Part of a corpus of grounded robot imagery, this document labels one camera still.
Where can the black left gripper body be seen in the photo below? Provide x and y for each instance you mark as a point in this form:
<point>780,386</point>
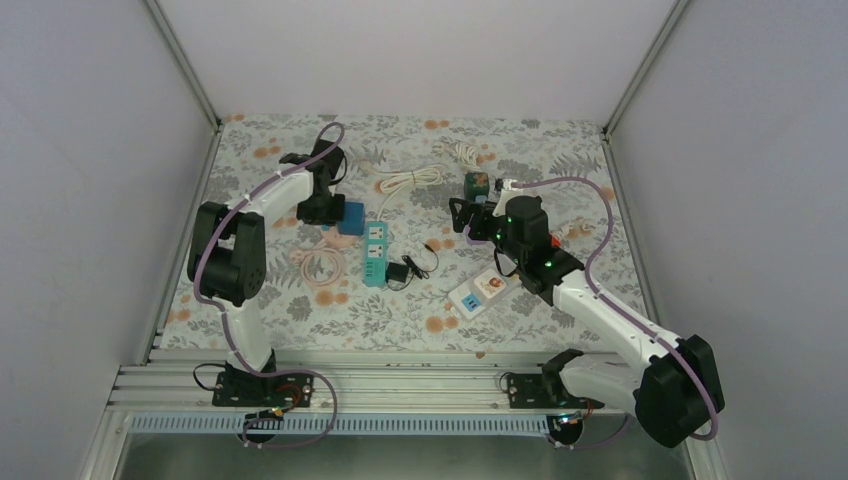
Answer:
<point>320,209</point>

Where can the teal power strip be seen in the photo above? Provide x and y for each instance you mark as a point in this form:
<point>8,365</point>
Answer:
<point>375,261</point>

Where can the dark blue cube socket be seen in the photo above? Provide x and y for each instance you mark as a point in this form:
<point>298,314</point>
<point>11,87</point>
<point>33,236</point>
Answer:
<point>353,221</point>

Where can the purple power strip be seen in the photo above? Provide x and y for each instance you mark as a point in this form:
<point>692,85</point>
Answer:
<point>470,240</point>

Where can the black plug adapter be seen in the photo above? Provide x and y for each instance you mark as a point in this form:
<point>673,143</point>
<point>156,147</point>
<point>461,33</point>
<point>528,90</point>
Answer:
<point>399,275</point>

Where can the aluminium rail base frame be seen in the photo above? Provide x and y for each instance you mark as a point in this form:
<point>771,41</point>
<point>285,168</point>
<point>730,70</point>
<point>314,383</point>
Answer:
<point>365,381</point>

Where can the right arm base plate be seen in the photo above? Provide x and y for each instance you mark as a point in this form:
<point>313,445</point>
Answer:
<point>528,391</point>

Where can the floral patterned table mat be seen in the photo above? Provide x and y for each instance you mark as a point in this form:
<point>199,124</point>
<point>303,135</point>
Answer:
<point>404,170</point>

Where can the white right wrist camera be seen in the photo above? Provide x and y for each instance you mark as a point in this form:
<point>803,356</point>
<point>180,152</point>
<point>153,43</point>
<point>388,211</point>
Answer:
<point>508,189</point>

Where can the dark green cube socket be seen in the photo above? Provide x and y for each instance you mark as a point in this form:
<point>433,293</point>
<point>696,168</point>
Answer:
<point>476,186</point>

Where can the blue slotted cable duct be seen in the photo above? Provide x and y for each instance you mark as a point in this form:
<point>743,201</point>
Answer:
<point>343,424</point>

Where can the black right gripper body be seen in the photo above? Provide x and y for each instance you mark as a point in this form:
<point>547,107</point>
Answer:
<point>480,231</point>

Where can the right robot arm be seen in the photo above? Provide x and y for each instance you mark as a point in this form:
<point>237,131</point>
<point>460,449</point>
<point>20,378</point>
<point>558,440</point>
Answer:
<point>670,385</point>

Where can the pink round power socket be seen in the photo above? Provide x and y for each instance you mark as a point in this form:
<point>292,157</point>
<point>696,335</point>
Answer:
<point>334,239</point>

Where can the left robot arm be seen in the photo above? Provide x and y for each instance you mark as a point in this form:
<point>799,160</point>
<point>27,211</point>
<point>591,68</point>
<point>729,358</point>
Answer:
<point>227,263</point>

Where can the white cartoon cube plug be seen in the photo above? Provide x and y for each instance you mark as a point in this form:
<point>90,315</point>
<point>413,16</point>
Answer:
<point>489,285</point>

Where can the white multicolour power strip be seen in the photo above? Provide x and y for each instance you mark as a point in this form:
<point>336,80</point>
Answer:
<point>467,303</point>

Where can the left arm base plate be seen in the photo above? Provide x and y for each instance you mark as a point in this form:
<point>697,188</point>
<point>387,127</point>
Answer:
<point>237,388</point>

